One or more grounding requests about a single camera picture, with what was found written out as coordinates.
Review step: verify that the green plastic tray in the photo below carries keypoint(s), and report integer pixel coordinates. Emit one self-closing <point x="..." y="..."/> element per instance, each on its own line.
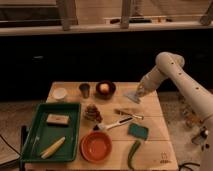
<point x="41" y="135"/>

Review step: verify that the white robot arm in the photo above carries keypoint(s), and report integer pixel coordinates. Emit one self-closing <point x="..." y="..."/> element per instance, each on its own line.
<point x="169" y="65"/>

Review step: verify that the grey metal cup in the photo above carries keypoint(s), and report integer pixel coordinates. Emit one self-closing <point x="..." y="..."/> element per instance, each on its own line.
<point x="85" y="90"/>

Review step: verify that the white handled brush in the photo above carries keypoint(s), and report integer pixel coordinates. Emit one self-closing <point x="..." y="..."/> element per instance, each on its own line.
<point x="102" y="126"/>

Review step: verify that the grey-blue towel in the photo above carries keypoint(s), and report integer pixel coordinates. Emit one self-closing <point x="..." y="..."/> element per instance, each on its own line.
<point x="132" y="95"/>

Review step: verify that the teal sponge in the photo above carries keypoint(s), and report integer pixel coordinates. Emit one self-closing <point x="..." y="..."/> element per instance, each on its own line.
<point x="138" y="131"/>

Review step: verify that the brown pinecone figure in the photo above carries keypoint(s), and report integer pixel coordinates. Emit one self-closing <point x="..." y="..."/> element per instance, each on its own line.
<point x="92" y="113"/>

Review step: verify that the orange-red bowl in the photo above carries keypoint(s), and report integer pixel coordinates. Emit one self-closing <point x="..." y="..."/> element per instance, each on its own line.
<point x="95" y="147"/>

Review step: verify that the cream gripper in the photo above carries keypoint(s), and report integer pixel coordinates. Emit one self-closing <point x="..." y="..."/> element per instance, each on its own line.
<point x="149" y="83"/>

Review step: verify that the yellow corn cob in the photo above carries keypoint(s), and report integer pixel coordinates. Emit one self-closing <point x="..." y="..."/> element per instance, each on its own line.
<point x="52" y="149"/>

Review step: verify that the small white bowl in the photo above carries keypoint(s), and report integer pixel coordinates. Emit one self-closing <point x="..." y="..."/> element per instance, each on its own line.
<point x="59" y="94"/>

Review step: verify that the pale egg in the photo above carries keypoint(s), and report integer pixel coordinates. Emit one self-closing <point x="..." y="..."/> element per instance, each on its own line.
<point x="104" y="88"/>

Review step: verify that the metal fork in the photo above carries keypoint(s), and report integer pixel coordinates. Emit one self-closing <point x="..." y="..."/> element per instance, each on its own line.
<point x="117" y="111"/>

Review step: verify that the dark bowl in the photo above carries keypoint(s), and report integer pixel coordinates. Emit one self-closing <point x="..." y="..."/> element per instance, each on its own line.
<point x="107" y="95"/>

